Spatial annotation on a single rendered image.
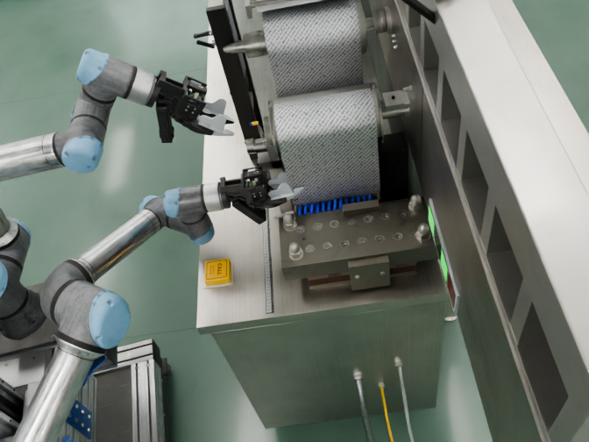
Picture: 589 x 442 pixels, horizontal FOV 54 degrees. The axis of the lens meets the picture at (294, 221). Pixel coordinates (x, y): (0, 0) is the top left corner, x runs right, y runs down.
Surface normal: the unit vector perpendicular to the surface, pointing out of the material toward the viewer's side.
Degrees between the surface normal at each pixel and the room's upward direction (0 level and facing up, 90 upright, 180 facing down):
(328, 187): 90
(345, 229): 0
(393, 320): 90
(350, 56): 92
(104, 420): 0
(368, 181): 90
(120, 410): 0
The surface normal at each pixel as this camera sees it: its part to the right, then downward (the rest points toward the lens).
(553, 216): -0.15, -0.62
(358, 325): 0.07, 0.77
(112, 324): 0.92, 0.16
